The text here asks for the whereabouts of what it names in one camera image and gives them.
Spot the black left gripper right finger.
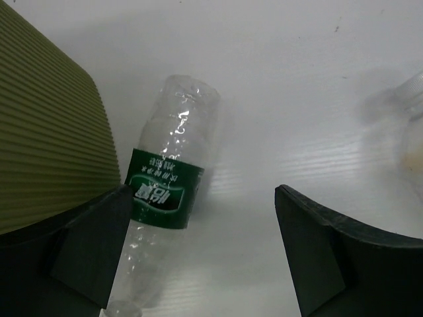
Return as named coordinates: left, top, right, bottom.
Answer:
left=274, top=185, right=422, bottom=316

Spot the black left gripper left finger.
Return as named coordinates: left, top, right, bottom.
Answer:
left=1, top=185, right=132, bottom=316

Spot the green label plastic bottle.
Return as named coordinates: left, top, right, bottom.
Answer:
left=101, top=75, right=220, bottom=316

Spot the olive green mesh bin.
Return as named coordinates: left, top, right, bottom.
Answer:
left=1, top=3, right=120, bottom=233

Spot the white label square bottle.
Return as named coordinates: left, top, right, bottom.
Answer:
left=363, top=69, right=423, bottom=176

